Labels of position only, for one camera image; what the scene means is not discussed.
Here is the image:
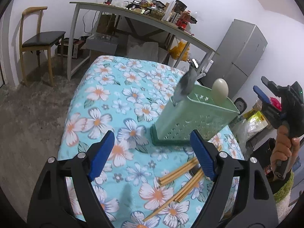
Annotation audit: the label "red mesh bag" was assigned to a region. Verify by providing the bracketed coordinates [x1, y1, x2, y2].
[269, 96, 282, 108]

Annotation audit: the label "yellow plastic bag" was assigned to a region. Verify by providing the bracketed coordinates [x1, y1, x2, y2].
[170, 40, 190, 61]

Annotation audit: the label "white framed desk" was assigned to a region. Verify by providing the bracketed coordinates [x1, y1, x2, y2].
[68, 1, 220, 80]

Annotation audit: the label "grey spoon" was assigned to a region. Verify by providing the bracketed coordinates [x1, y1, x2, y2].
[171, 68, 197, 106]

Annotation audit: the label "brown cardboard box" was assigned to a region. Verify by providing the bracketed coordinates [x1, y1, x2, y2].
[96, 13, 117, 35]

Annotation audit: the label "stack of books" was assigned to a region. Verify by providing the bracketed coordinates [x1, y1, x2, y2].
[164, 1, 181, 23]

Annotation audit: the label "glass snack jar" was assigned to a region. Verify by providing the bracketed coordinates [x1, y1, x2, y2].
[150, 8, 165, 19]

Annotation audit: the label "blue floral tablecloth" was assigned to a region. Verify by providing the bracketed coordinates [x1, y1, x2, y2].
[57, 55, 245, 228]

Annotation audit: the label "open grey cardboard box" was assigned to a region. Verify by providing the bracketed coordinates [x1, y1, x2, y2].
[81, 34, 119, 55]

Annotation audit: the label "dark storage crate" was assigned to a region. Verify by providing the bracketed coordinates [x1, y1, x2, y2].
[57, 38, 86, 59]

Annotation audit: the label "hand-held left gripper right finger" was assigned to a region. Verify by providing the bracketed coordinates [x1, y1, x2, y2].
[189, 130, 279, 228]

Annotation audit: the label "wooden chair black seat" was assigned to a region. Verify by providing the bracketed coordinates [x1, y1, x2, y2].
[19, 6, 66, 87]

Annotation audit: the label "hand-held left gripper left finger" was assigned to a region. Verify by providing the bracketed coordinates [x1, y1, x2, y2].
[27, 130, 116, 228]

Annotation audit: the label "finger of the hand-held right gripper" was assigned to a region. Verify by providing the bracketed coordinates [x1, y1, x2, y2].
[261, 76, 285, 96]
[253, 85, 283, 124]

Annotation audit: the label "red bottles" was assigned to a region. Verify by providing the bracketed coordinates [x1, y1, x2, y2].
[177, 11, 192, 30]

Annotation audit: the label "white plastic bags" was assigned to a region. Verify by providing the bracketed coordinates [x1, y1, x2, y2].
[119, 34, 167, 63]

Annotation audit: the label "green perforated utensil holder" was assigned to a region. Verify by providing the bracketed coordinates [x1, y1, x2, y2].
[150, 84, 240, 147]

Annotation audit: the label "yellow green package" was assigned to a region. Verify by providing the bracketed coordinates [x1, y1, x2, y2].
[242, 110, 266, 136]

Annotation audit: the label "white spoon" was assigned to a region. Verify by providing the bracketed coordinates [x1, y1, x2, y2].
[212, 78, 229, 105]

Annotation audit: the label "clear plastic bag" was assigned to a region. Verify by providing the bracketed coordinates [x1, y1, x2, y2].
[234, 119, 252, 145]

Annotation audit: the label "grey refrigerator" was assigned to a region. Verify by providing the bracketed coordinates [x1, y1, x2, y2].
[214, 19, 268, 100]

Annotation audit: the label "person's right forearm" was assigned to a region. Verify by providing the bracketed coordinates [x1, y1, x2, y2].
[273, 171, 295, 217]

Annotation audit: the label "person's right hand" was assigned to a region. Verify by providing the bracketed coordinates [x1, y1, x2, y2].
[270, 124, 301, 172]

